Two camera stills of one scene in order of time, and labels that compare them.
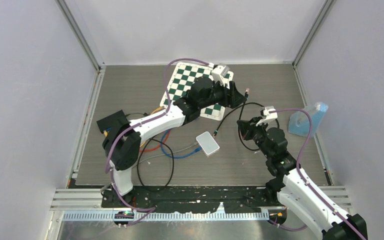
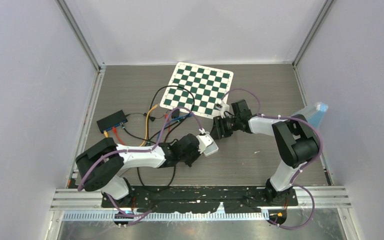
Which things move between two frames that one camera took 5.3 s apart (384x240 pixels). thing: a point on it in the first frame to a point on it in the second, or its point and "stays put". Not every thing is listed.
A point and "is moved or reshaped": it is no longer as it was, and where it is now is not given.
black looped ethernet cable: (238, 123) is moved or reshaped
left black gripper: (231, 97) to (190, 162)
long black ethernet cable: (172, 165) is moved or reshaped
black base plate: (197, 200) stays put
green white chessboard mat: (184, 75) stays put
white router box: (207, 143) stays put
